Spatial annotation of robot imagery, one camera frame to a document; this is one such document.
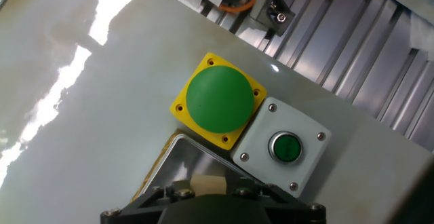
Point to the grey box green button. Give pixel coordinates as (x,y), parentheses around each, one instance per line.
(257,132)

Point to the yellow box green mushroom button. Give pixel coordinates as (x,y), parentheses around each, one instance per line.
(220,98)

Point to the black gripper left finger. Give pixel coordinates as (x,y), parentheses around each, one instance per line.
(142,207)

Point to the small wooden cube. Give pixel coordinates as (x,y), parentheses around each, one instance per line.
(207,185)

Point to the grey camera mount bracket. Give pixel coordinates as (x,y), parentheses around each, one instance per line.
(271,13)

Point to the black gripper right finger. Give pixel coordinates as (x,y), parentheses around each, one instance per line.
(291,207)

